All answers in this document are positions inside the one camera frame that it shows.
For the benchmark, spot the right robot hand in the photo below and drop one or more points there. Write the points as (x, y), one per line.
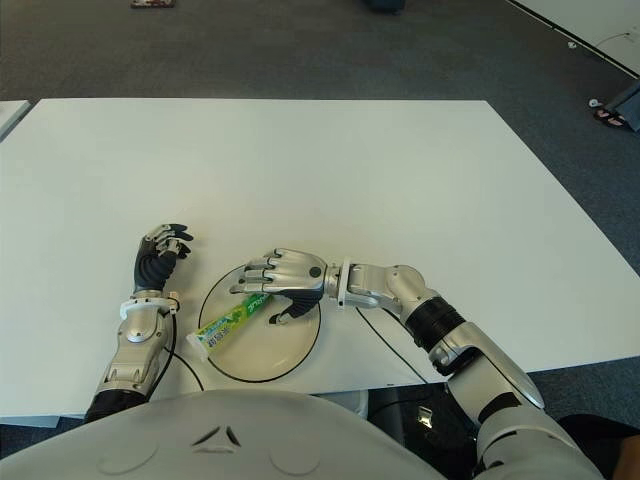
(295, 272)

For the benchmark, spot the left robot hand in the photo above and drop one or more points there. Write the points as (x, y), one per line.
(150, 270)

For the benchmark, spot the green white toothpaste tube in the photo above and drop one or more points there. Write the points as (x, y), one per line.
(225, 325)

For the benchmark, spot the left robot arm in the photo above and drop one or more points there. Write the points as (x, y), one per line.
(140, 330)

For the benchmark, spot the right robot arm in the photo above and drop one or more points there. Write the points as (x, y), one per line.
(385, 285)

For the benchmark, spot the white plate black rim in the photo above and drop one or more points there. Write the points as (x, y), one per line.
(280, 350)

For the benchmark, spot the silver robot torso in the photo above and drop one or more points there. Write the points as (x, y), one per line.
(225, 440)

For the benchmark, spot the white side table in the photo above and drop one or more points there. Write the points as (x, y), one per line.
(12, 117)

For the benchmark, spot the red black floor item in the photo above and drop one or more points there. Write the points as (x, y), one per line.
(152, 3)

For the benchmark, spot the dark blue floor object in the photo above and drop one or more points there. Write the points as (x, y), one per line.
(384, 5)

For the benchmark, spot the black office chair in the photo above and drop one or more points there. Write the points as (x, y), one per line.
(595, 445)

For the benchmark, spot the foot in sandal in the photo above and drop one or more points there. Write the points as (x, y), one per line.
(610, 117)

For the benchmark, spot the grey trouser leg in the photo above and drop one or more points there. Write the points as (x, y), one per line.
(630, 102)

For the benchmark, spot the white table black edge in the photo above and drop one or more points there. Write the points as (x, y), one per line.
(590, 20)

